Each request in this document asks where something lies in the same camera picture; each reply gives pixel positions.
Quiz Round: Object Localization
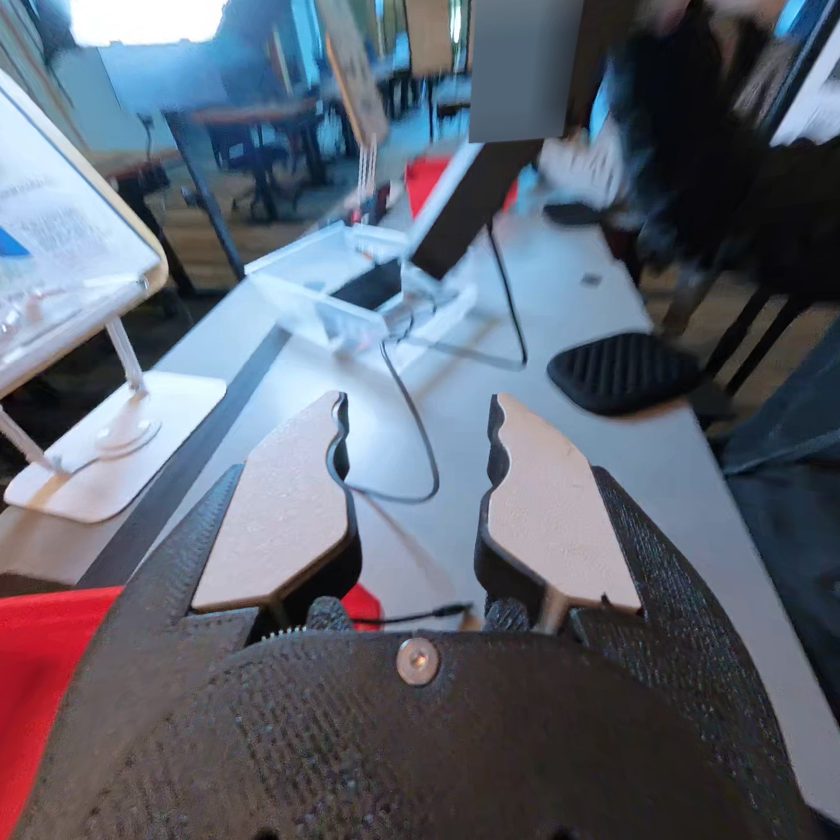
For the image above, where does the softbox light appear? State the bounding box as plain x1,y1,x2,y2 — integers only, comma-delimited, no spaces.
69,0,227,47

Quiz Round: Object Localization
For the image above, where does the clear plastic bin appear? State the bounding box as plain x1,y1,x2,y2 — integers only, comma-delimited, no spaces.
243,220,479,361

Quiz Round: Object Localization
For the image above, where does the person's dark clothing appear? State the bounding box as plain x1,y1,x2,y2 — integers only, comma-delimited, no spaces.
718,338,840,697

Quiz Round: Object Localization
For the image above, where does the black wrist rest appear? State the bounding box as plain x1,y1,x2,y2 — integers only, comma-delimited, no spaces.
546,331,708,416

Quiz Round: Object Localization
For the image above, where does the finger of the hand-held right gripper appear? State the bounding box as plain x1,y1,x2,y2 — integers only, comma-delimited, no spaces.
408,139,547,281

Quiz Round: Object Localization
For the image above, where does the red plastic bin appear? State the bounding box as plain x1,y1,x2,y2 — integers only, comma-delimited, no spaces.
402,156,521,221
0,583,383,840

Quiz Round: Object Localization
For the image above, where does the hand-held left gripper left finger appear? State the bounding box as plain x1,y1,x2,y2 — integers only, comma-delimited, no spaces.
189,390,364,616

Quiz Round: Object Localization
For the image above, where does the black light stand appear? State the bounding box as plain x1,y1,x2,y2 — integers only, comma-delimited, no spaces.
161,108,247,283

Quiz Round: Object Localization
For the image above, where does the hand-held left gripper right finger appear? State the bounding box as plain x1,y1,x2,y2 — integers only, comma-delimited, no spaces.
474,392,644,635

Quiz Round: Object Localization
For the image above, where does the black bin divider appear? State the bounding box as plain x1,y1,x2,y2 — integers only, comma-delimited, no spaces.
327,258,403,311

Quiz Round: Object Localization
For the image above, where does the black office chair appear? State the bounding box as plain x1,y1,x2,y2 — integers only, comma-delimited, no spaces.
640,138,840,411

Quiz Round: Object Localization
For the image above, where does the small wooden instruction board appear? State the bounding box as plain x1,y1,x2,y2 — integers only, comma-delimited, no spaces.
325,0,389,145

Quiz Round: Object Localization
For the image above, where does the white board stand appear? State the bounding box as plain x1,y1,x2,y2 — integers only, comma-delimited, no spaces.
0,315,228,525

